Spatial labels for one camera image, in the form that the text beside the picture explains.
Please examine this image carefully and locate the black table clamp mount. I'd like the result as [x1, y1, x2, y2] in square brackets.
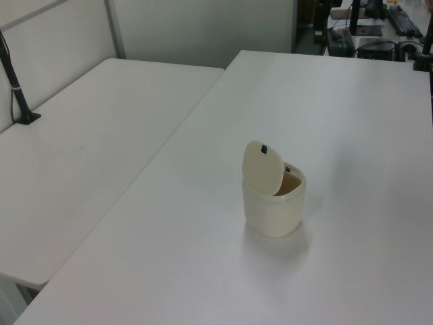
[410, 13, 433, 72]

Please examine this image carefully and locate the dark upright tower case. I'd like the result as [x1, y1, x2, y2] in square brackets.
[313, 0, 332, 45]

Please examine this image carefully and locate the black flat box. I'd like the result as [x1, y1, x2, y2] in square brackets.
[356, 40, 397, 61]

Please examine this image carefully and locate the black computer keyboard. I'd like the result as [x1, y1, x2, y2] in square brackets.
[385, 4, 424, 37]

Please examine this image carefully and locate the cream plastic trash bin body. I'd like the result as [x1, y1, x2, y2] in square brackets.
[242, 162, 307, 238]

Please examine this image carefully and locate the cream trash bin lid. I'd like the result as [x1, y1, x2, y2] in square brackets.
[243, 139, 286, 197]

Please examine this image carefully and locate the black device with green spot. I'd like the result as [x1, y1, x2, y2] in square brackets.
[325, 28, 356, 57]

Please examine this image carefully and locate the brown cardboard sheet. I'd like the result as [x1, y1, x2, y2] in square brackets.
[329, 8, 355, 20]

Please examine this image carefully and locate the black monitor stand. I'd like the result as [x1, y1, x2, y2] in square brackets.
[349, 0, 384, 37]

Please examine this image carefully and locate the black camera stand pole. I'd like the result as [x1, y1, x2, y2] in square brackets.
[0, 28, 42, 125]

